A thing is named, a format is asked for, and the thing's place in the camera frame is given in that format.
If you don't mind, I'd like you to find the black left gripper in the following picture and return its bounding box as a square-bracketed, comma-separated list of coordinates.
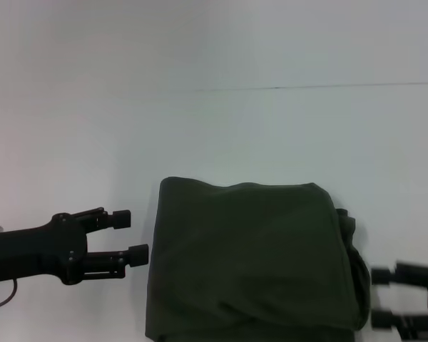
[0, 207, 150, 286]

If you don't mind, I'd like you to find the dark green FREE t-shirt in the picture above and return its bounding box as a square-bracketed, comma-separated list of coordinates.
[145, 177, 372, 342]

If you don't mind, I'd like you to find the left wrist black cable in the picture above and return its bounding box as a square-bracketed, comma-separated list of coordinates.
[0, 224, 19, 311]

